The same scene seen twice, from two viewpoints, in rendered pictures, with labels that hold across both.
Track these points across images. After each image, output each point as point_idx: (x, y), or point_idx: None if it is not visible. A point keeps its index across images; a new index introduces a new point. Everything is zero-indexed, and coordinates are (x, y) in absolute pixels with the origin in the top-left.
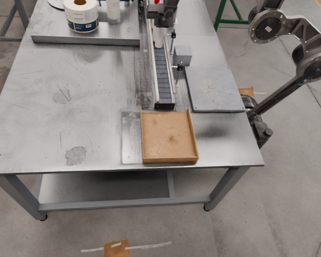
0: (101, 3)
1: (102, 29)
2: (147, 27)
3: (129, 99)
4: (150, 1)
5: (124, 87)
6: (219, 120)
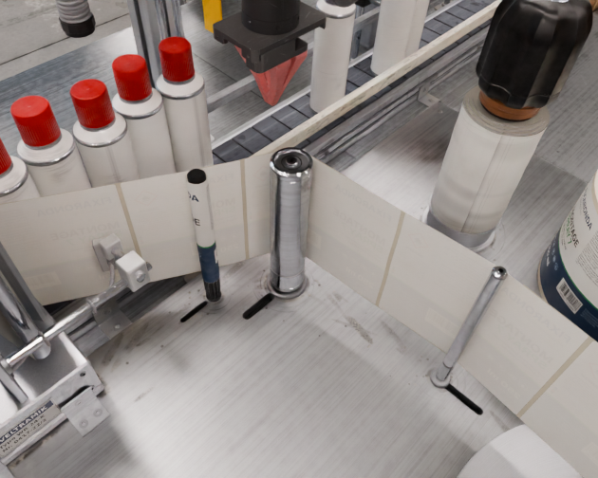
0: (420, 395)
1: (551, 215)
2: (347, 124)
3: (597, 37)
4: (212, 156)
5: (591, 62)
6: None
